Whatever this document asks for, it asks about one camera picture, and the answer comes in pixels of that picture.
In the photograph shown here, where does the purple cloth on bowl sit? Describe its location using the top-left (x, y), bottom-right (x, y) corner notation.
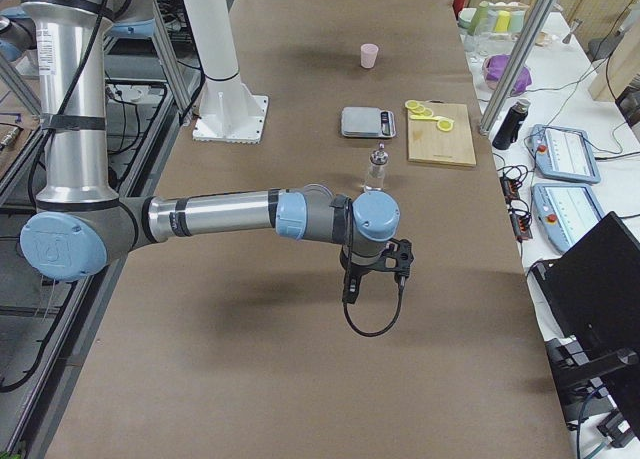
top-left (482, 54), bottom-right (532, 97)

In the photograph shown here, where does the black thermos bottle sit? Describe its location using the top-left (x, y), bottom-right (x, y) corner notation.
top-left (492, 99), bottom-right (531, 150)

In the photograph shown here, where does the aluminium frame post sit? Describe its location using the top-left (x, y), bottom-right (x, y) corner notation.
top-left (479, 0), bottom-right (557, 136)

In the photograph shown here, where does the silver kitchen scale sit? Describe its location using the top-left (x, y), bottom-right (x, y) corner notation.
top-left (341, 106), bottom-right (396, 139)

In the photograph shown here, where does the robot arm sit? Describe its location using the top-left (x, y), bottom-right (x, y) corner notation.
top-left (1, 0), bottom-right (413, 292)

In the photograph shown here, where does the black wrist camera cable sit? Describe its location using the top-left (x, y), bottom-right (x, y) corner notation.
top-left (341, 273), bottom-right (405, 338)

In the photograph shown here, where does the wooden cutting board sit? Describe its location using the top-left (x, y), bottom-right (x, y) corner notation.
top-left (407, 101), bottom-right (476, 167)

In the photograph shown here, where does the black monitor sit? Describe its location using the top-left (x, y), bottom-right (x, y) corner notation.
top-left (531, 212), bottom-right (639, 359)

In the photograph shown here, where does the clear glass sauce bottle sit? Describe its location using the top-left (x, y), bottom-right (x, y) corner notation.
top-left (363, 143), bottom-right (389, 191)

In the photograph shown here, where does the black usb hub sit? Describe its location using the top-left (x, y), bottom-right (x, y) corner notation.
top-left (499, 175), bottom-right (533, 243)

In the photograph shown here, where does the pink cup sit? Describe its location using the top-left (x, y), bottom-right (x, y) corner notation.
top-left (360, 43), bottom-right (379, 69)

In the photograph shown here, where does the blue teach pendant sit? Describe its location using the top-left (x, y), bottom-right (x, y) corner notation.
top-left (531, 183), bottom-right (605, 254)
top-left (530, 124), bottom-right (601, 184)

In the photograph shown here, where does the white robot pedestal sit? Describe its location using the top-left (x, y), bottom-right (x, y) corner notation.
top-left (183, 0), bottom-right (269, 144)

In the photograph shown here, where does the yellow cup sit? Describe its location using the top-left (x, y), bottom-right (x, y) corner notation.
top-left (489, 10), bottom-right (511, 34)

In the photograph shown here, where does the green cup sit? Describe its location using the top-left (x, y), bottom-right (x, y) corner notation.
top-left (467, 1), bottom-right (492, 36)

